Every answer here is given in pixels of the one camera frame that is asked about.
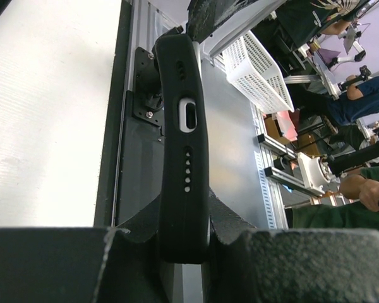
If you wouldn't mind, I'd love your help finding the person in green shirt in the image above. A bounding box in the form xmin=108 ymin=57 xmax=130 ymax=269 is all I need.
xmin=290 ymin=165 xmax=379 ymax=230

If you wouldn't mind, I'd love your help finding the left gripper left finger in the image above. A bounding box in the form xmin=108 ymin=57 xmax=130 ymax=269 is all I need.
xmin=0 ymin=199 xmax=164 ymax=302

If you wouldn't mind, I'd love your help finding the person in blue shirt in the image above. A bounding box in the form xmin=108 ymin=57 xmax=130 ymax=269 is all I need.
xmin=299 ymin=74 xmax=379 ymax=133

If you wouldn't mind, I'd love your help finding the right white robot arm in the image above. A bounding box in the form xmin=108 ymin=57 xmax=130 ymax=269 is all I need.
xmin=179 ymin=0 xmax=285 ymax=61

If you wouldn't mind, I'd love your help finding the person in black shirt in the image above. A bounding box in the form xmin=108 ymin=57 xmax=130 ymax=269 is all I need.
xmin=276 ymin=1 xmax=367 ymax=48

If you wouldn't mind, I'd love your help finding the black cased phone with ring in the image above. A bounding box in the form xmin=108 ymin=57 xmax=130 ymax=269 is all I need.
xmin=153 ymin=33 xmax=212 ymax=303

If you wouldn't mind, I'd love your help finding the right white cable duct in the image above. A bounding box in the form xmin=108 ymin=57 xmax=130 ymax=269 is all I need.
xmin=254 ymin=148 xmax=288 ymax=230

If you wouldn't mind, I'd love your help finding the white perforated crate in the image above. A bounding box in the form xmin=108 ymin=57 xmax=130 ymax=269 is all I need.
xmin=222 ymin=31 xmax=294 ymax=114

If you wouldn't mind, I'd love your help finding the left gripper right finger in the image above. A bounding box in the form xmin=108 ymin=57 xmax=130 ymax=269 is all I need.
xmin=205 ymin=193 xmax=379 ymax=302

